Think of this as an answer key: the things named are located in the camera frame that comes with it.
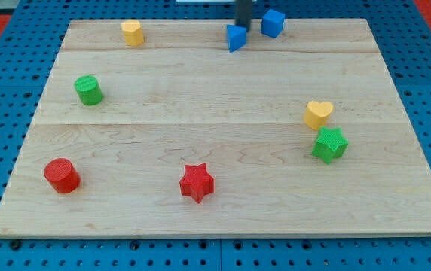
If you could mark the blue cube block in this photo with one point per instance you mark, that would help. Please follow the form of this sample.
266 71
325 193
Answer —
272 23

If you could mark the yellow heart block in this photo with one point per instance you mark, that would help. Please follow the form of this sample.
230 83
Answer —
317 114

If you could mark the wooden board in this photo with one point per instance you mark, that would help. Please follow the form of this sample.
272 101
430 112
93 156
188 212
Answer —
182 98

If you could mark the red cylinder block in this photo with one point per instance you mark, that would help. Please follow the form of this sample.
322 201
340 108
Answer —
62 175

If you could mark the blue triangle block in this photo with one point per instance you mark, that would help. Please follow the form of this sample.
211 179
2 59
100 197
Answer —
235 37

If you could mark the red star block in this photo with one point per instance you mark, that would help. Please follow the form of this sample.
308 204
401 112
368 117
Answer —
196 182

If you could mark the green cylinder block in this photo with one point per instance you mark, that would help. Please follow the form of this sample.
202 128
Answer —
88 90

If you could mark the blue perforated base mat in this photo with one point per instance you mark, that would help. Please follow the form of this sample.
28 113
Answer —
28 48

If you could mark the green star block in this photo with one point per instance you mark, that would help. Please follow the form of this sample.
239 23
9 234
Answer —
329 144

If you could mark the yellow pentagon block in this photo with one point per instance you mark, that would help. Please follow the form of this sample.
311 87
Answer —
132 32

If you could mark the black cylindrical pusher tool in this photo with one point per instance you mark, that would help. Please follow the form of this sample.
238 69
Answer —
243 13

